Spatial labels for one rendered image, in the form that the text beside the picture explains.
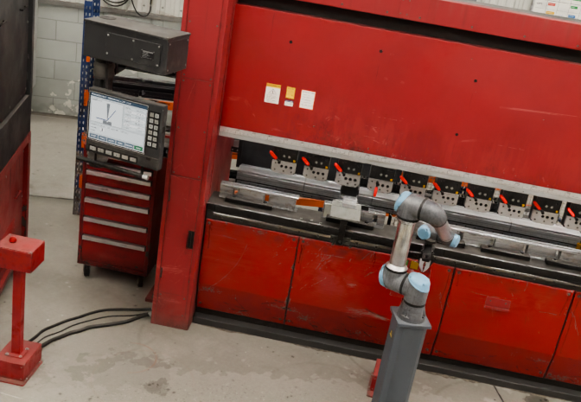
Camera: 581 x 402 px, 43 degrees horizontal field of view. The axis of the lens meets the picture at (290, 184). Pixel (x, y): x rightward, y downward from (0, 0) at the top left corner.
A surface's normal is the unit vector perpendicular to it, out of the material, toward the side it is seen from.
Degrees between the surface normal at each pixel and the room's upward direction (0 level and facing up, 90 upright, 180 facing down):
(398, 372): 90
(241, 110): 90
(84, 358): 0
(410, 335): 90
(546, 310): 90
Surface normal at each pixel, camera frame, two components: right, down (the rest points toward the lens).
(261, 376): 0.15, -0.92
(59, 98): 0.11, 0.37
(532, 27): -0.13, 0.34
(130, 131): -0.33, 0.29
